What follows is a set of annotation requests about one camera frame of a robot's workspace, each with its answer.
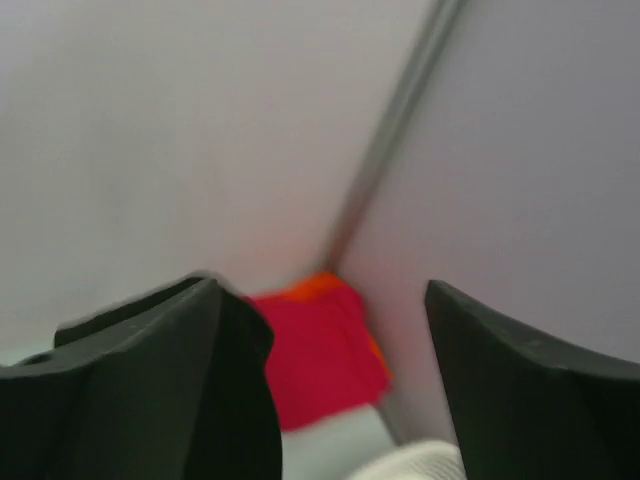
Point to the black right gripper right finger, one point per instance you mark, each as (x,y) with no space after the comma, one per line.
(527,405)

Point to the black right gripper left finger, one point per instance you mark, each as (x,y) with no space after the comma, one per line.
(171,385)

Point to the white plastic laundry basket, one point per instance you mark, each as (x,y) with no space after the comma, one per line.
(424,460)

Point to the folded red t shirt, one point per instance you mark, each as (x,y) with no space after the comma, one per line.
(321,363)

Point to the right aluminium corner post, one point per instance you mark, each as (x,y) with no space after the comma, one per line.
(391,128)

